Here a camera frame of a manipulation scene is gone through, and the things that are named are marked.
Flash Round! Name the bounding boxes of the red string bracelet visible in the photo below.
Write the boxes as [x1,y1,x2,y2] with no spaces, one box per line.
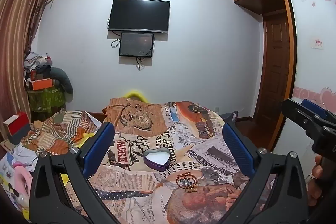
[176,172,198,188]

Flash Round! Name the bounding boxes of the orange box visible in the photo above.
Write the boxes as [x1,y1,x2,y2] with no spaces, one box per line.
[28,78,53,91]

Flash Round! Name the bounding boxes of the pink plush item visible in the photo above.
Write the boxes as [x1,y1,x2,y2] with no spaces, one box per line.
[10,165,33,199]

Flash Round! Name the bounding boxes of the person's right hand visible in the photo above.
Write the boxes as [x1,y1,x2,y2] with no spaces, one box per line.
[307,155,325,207]

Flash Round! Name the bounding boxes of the brown wooden door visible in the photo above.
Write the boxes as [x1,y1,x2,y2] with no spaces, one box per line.
[262,13,291,123]

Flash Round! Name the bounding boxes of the green patterned bag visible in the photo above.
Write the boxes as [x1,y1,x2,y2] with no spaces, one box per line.
[28,85,66,112]

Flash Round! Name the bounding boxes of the small black monitor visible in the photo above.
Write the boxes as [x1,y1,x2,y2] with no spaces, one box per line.
[119,32,154,58]

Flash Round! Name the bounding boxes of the purple heart-shaped tin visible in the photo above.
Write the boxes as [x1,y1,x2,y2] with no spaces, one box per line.
[143,148,171,170]

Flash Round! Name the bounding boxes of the newspaper print blanket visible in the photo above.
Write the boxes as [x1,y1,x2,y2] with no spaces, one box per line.
[64,97,279,224]

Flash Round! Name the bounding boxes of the cartoon print sheet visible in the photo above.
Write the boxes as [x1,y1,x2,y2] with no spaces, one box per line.
[0,145,38,215]

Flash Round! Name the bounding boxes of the white sliding wardrobe door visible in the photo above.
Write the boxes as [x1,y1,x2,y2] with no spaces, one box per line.
[273,0,336,159]

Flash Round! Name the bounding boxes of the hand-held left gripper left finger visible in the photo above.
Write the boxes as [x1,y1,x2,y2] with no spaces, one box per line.
[29,122,116,224]

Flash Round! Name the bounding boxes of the striped orange quilt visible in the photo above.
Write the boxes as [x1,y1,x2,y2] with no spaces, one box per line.
[20,109,104,159]

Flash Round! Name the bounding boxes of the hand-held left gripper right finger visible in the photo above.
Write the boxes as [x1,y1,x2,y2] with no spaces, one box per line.
[220,123,309,224]

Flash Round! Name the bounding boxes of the black wall television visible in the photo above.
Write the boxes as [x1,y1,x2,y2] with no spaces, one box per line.
[108,0,170,33]

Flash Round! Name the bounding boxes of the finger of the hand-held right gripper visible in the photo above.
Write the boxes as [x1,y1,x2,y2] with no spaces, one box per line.
[301,99,336,126]
[282,98,327,140]

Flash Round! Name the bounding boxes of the yellow cloth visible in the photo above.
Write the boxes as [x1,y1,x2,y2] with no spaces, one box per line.
[78,132,95,146]

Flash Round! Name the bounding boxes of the pile of clothes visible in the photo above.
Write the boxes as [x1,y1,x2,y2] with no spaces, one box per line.
[23,52,54,75]

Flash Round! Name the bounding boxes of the dark blue cushion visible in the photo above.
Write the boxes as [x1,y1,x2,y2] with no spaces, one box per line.
[220,111,239,123]

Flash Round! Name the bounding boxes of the red box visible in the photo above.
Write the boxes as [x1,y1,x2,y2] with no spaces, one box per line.
[3,112,29,137]

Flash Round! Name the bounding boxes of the striped brown curtain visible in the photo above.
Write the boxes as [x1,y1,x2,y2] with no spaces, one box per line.
[0,0,59,141]

